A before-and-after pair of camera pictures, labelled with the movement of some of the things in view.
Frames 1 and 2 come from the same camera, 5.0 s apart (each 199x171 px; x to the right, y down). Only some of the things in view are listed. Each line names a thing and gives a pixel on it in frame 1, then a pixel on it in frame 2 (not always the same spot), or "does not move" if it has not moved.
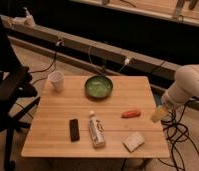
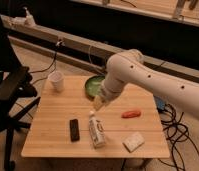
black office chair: [14, 91] does not move
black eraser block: [74, 130] does not move
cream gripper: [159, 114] to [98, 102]
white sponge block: [133, 142] does not move
